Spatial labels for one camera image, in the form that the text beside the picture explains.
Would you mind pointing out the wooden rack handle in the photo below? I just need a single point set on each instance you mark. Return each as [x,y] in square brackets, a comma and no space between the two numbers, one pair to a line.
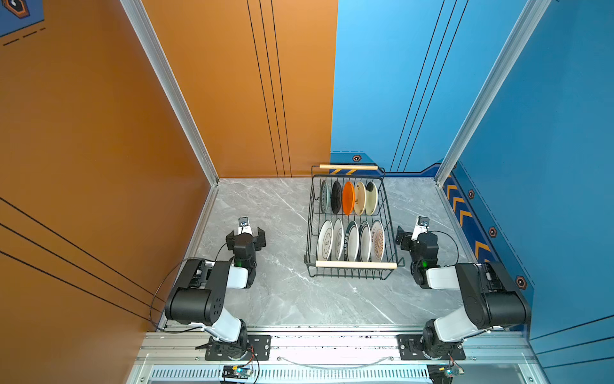
[357,265]
[349,167]

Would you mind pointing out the teal patterned plate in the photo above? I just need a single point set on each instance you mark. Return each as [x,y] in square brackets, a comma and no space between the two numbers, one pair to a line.
[325,196]

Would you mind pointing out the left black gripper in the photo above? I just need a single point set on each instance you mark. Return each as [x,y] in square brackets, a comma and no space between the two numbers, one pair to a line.
[260,238]

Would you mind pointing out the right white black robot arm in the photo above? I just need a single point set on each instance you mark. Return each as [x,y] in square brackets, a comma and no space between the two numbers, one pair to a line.
[490,298]

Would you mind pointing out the far wooden rack handle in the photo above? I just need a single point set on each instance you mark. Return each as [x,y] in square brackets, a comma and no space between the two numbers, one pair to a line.
[349,167]

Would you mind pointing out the right circuit board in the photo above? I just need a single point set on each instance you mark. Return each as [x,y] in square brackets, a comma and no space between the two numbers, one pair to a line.
[444,374]

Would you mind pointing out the white plate flower outline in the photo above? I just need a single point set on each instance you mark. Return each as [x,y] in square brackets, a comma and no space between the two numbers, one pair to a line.
[325,241]

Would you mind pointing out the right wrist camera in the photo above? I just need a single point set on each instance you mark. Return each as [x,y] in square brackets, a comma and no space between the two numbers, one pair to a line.
[421,226]

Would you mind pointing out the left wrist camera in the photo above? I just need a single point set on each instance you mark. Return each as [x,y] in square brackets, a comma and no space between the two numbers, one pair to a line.
[244,226]

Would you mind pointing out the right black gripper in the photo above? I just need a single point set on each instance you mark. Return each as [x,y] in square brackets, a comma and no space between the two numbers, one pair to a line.
[403,238]

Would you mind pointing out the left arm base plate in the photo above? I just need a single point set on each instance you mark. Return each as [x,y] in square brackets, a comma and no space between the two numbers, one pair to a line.
[241,350]

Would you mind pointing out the cream plate dark rim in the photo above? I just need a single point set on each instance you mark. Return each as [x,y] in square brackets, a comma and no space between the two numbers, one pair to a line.
[371,198]

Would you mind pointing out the near wooden rack handle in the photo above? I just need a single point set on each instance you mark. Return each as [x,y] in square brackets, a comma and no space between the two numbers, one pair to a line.
[357,265]

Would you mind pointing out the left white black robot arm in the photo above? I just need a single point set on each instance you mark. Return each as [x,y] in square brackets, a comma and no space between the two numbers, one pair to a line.
[198,295]

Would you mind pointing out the aluminium mounting rail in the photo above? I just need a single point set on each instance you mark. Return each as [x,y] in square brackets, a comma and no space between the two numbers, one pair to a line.
[318,354]

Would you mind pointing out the black wire dish rack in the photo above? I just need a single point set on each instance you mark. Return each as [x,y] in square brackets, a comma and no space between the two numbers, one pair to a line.
[316,219]

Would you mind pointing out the beige plate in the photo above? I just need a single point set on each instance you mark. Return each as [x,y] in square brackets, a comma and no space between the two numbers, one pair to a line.
[360,198]

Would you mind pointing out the white plate dark green rim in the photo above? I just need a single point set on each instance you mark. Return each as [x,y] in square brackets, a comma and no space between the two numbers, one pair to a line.
[351,242]

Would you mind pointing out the white plate striped rim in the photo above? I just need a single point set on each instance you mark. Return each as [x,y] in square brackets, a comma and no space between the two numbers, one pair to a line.
[365,241]

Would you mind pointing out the right aluminium corner post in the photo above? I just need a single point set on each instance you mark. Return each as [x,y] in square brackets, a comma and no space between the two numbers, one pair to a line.
[521,33]

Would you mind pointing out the white plate black characters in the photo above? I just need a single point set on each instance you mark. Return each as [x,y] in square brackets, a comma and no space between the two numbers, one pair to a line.
[339,240]

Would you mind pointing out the left green circuit board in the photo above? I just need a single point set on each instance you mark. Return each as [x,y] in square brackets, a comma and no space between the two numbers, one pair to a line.
[237,373]

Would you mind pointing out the left aluminium corner post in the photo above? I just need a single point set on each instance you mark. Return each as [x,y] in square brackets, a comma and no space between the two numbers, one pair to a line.
[146,34]

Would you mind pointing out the aluminium corner post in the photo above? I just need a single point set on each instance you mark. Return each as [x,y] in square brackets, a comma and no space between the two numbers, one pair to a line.
[146,34]
[521,33]

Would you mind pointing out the white plate red dotted pattern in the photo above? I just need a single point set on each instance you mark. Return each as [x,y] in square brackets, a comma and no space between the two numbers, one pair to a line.
[378,241]

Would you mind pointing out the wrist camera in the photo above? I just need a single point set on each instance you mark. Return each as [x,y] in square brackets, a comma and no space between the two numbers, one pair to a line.
[421,226]
[244,226]

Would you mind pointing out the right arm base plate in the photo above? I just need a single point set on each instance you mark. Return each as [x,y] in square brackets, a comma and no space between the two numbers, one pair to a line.
[417,347]

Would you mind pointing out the orange plate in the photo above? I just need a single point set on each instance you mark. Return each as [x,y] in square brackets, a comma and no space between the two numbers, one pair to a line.
[348,198]

